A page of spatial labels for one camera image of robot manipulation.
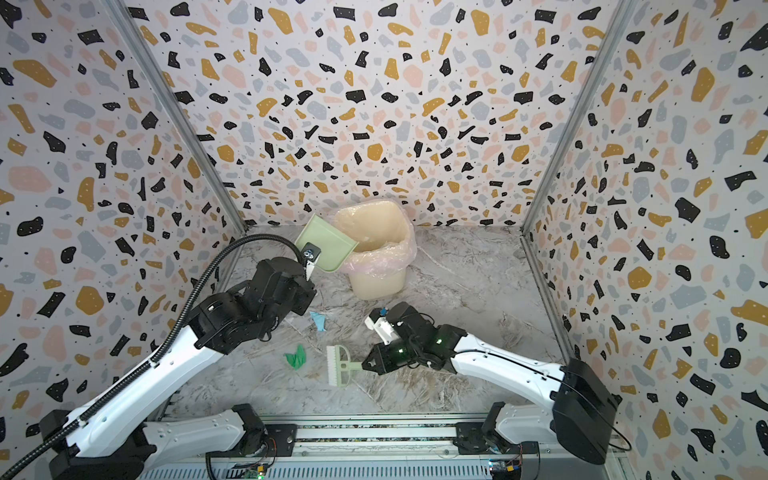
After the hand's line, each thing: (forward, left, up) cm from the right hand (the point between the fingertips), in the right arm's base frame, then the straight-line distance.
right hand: (358, 364), depth 71 cm
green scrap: (+6, +20, -14) cm, 25 cm away
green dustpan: (+24, +6, +15) cm, 29 cm away
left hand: (+15, +12, +16) cm, 25 cm away
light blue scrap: (+19, +16, -15) cm, 29 cm away
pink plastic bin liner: (+26, -6, +7) cm, 27 cm away
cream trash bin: (+43, 0, +4) cm, 43 cm away
